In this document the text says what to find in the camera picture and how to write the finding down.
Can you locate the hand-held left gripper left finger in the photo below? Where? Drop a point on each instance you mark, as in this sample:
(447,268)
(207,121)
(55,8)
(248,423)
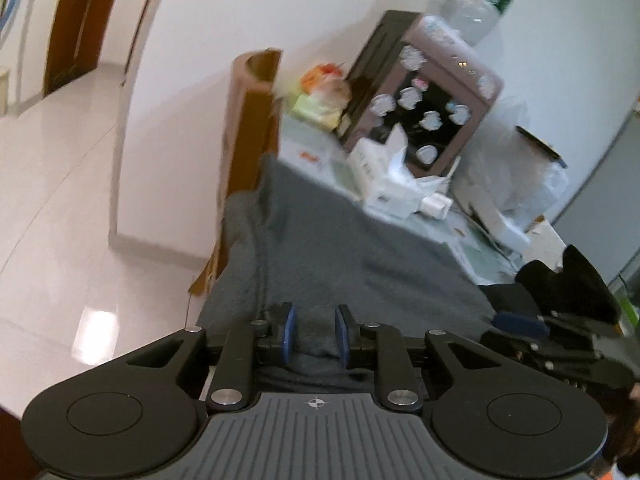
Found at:
(287,335)

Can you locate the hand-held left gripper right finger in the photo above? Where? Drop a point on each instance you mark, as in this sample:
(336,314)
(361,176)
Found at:
(342,335)

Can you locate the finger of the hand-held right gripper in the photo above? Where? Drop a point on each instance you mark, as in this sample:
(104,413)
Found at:
(520,324)
(505,341)

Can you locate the grey pants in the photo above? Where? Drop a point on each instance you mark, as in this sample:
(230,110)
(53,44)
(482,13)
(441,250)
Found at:
(325,260)

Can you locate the folded black garment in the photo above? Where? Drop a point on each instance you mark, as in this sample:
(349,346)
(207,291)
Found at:
(580,280)

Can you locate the white appliance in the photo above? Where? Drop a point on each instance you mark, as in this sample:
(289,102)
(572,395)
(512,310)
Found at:
(505,232)

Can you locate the white charger plug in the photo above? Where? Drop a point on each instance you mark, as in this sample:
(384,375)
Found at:
(437,207)

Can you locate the white plastic bag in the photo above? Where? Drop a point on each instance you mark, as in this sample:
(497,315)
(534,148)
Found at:
(520,180)

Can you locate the white power strip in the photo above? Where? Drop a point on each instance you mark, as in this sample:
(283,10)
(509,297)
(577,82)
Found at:
(395,200)

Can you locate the grey refrigerator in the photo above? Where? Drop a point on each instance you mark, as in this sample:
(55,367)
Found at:
(610,185)

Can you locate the white tissue box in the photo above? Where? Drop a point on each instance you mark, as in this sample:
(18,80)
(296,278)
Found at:
(370,160)

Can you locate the dark flat bar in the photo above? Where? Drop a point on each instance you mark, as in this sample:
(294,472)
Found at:
(540,145)

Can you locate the wooden chair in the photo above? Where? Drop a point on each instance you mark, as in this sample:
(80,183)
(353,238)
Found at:
(245,125)

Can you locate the green tissue pack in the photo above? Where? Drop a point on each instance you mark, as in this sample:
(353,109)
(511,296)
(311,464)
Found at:
(315,110)

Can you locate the pink water dispenser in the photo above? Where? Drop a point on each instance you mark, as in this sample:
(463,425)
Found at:
(380,45)

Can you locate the clear water bottle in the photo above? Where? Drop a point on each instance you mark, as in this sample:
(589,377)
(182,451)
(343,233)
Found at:
(475,0)

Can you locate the brown wooden door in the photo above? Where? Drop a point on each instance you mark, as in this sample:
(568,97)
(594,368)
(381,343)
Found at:
(75,25)

